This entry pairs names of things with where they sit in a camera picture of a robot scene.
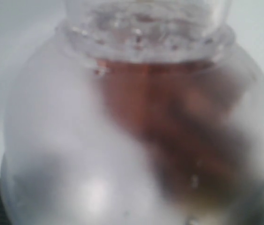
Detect small clear glass bottle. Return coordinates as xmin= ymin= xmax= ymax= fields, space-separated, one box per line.
xmin=0 ymin=0 xmax=264 ymax=225

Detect wooden clothespins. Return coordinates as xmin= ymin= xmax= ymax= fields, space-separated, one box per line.
xmin=99 ymin=60 xmax=264 ymax=195

